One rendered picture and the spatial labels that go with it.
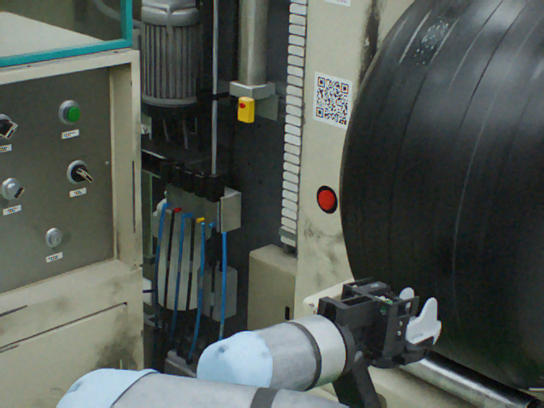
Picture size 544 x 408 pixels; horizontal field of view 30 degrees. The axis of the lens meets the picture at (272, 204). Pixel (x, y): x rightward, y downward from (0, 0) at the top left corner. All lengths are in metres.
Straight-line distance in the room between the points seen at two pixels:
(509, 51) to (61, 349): 0.88
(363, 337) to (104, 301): 0.67
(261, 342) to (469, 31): 0.45
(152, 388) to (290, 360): 0.37
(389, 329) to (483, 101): 0.28
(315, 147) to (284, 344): 0.61
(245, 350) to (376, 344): 0.20
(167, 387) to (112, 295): 1.05
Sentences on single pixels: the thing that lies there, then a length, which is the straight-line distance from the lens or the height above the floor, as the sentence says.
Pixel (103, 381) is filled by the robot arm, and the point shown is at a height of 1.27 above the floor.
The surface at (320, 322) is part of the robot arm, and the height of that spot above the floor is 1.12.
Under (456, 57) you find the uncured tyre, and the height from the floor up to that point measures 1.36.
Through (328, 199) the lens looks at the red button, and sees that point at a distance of 1.58.
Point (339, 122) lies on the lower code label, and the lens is 1.53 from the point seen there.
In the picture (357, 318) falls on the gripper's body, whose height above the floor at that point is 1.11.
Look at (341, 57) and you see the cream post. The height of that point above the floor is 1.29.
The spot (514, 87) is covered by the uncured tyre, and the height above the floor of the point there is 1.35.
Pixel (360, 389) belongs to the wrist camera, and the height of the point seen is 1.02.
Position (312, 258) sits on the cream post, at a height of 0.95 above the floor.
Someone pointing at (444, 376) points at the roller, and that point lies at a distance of 1.43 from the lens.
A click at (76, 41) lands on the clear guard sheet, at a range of 1.57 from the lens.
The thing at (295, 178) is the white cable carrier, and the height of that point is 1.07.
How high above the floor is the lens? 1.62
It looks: 21 degrees down
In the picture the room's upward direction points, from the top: 2 degrees clockwise
